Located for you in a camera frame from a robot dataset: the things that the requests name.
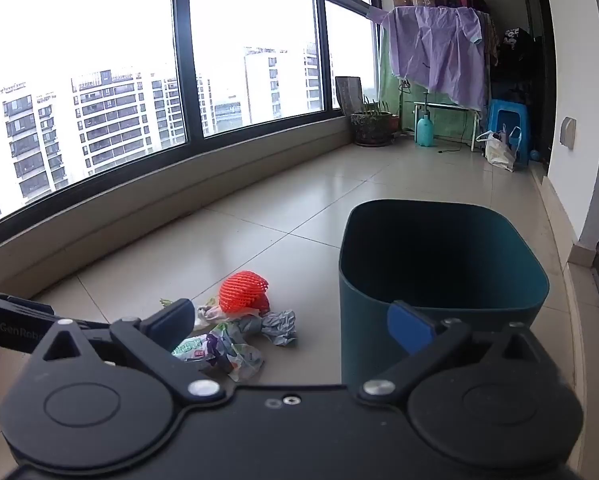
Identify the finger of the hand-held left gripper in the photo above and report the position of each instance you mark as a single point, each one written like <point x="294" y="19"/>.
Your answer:
<point x="9" y="327"/>

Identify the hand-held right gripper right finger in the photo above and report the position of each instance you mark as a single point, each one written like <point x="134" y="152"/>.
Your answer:
<point x="408" y="331"/>

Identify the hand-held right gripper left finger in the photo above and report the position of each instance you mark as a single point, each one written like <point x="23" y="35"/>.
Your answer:
<point x="172" y="321"/>

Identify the white wrapper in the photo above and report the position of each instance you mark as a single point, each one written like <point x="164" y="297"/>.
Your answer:
<point x="207" y="315"/>

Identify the teal plastic trash bin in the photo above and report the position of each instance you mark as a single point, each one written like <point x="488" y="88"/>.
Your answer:
<point x="372" y="340"/>

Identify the red foam fruit net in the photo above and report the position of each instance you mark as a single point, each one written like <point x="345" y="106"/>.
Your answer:
<point x="242" y="292"/>

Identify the grey paper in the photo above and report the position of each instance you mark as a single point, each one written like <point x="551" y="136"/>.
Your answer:
<point x="279" y="327"/>

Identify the teal spray bottle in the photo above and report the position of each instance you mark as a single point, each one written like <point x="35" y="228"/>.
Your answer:
<point x="425" y="132"/>

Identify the white plastic bag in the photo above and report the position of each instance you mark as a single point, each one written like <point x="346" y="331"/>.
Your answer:
<point x="497" y="152"/>

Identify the dark plant pot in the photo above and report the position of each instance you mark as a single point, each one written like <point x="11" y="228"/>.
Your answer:
<point x="372" y="130"/>

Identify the white drying rack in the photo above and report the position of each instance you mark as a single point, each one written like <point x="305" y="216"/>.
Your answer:
<point x="476" y="130"/>

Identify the small blue ball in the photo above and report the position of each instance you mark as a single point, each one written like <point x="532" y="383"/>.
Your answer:
<point x="535" y="155"/>

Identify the blue plastic stool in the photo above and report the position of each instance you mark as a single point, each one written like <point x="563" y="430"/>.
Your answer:
<point x="504" y="112"/>

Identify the leaning framed board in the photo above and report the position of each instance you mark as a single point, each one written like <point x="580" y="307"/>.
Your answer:
<point x="348" y="92"/>

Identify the purple shirt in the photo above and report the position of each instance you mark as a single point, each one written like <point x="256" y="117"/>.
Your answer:
<point x="439" y="50"/>

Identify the black hanging garment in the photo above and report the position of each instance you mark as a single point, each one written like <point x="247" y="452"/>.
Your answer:
<point x="517" y="60"/>

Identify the grey wall socket cover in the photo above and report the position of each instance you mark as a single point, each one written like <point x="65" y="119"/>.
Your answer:
<point x="569" y="132"/>

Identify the dark window frame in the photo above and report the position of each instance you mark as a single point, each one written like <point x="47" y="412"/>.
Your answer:
<point x="179" y="60"/>

